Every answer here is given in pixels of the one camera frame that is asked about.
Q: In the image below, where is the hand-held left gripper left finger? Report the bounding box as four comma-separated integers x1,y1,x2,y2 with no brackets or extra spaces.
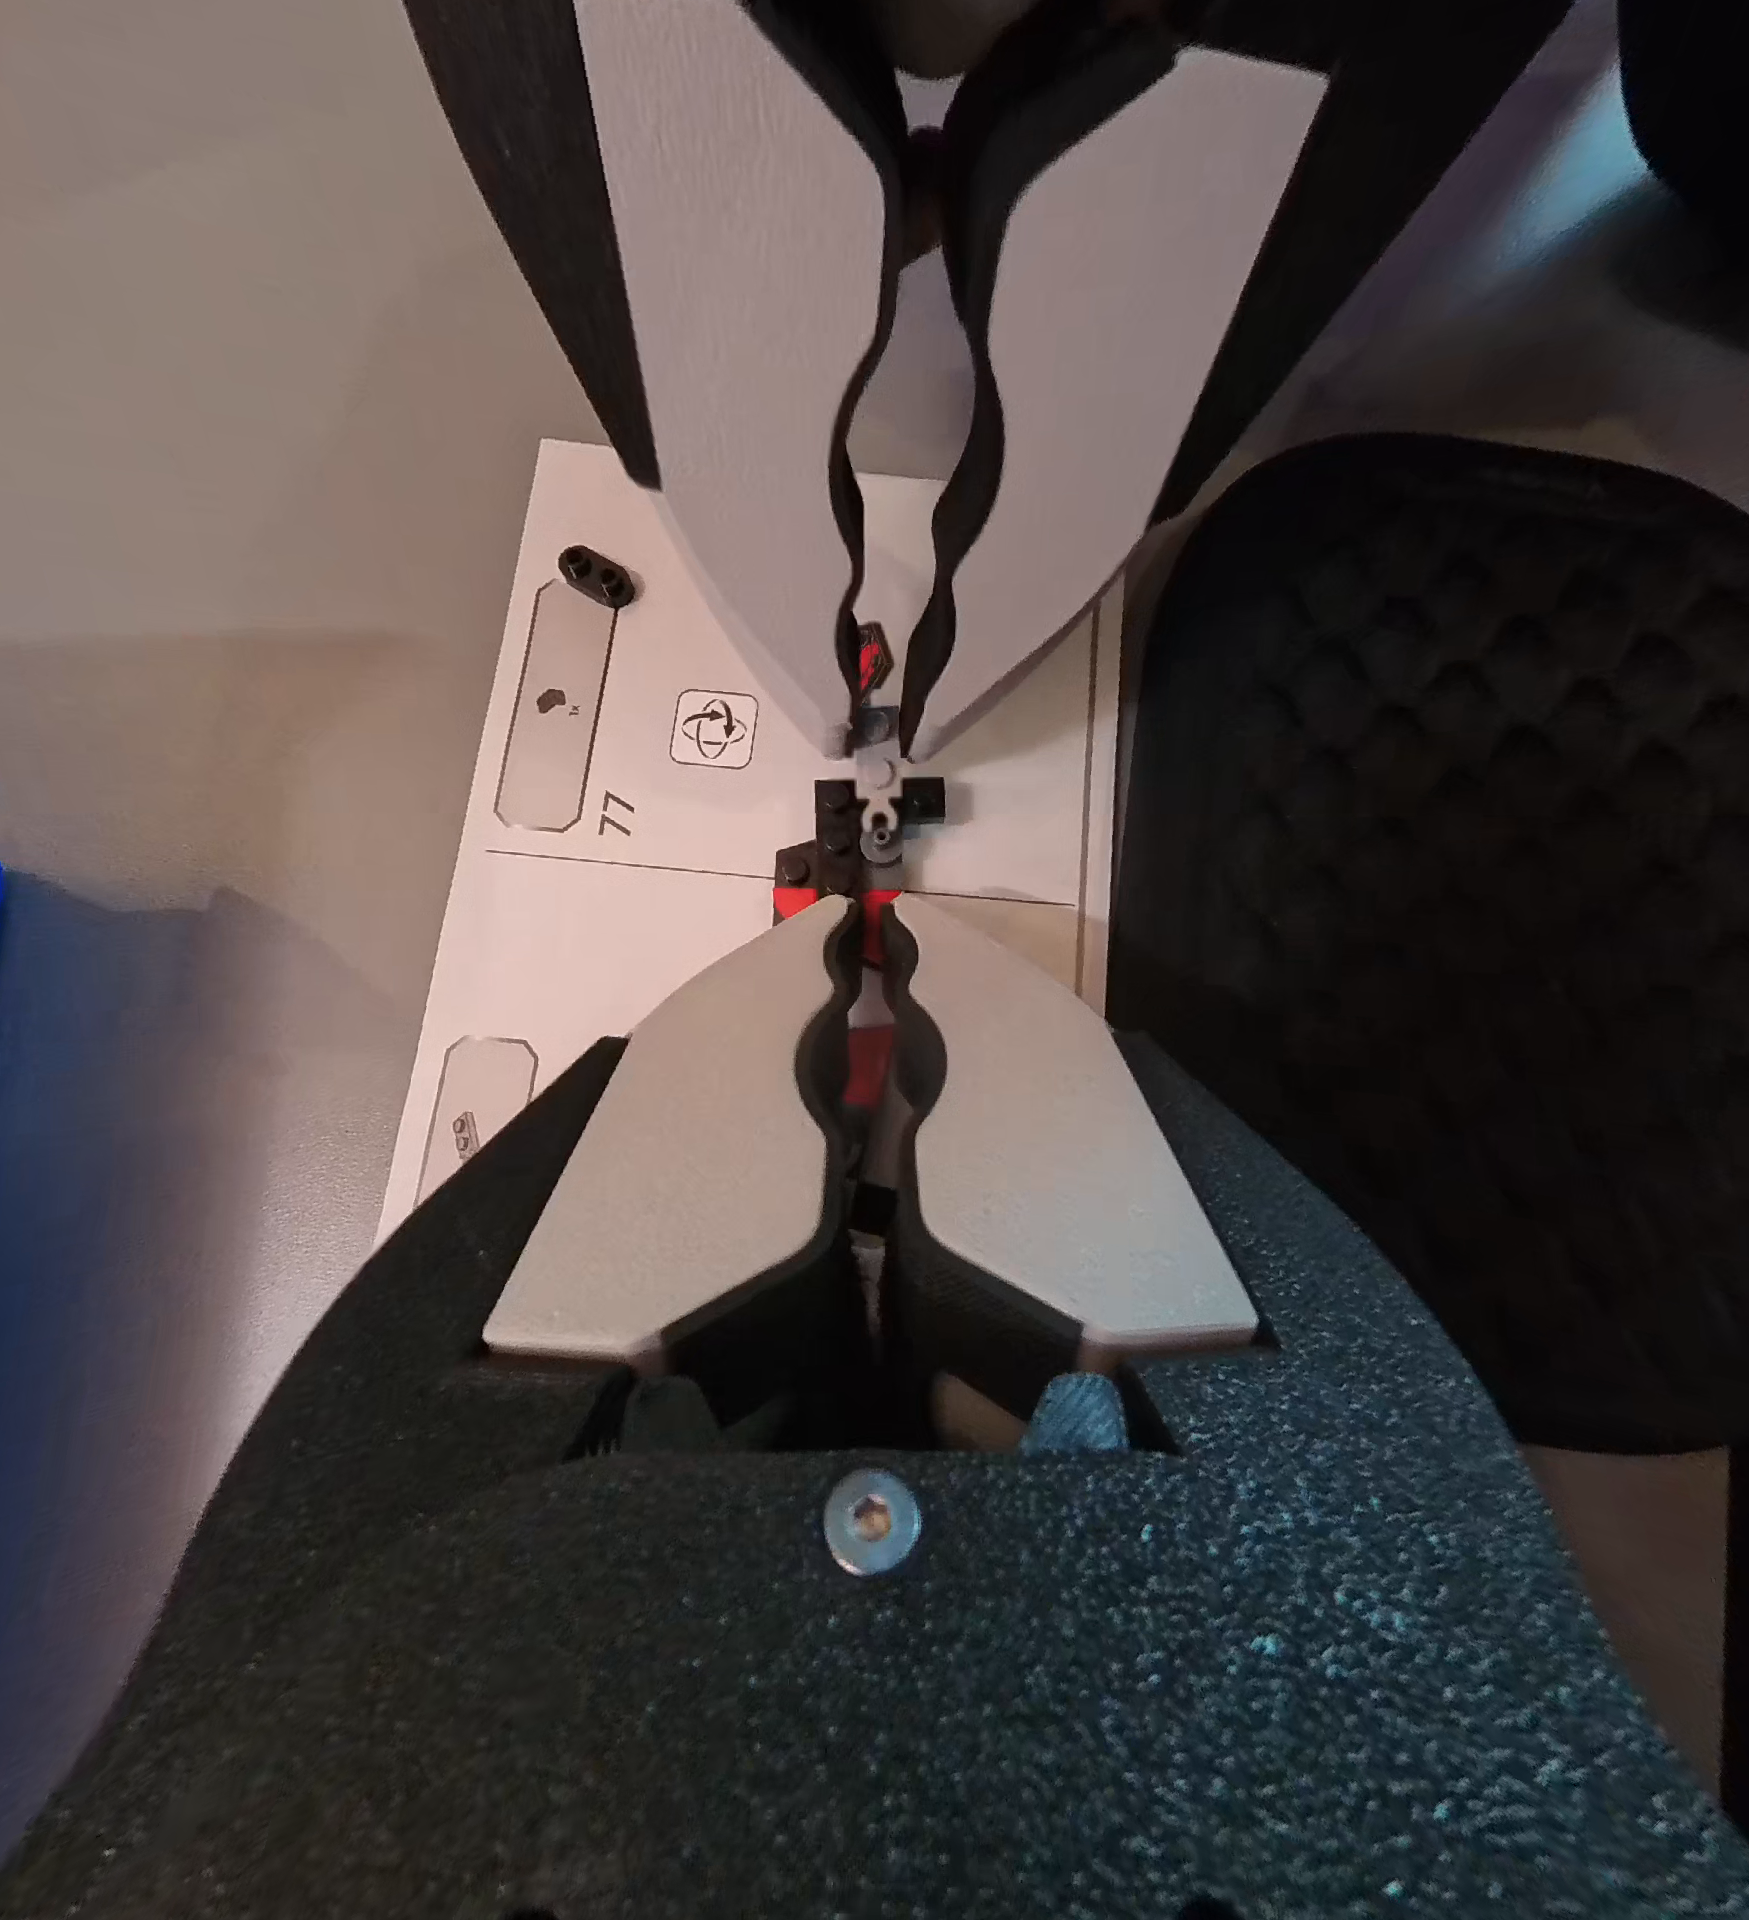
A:
482,897,858,1375

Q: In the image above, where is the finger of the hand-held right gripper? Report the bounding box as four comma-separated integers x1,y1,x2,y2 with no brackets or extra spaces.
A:
574,0,913,755
897,43,1335,755

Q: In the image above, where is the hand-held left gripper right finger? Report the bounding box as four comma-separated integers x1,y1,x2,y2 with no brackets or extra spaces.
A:
881,894,1261,1375

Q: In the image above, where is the black red toy brick assembly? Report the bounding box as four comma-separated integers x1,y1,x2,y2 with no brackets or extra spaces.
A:
769,701,973,1202

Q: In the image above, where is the white instruction booklet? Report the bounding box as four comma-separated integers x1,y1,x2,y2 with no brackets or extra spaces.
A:
377,437,1129,1254

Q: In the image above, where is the black textured foam pad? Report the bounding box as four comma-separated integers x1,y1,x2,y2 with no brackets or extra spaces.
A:
1106,435,1749,1457

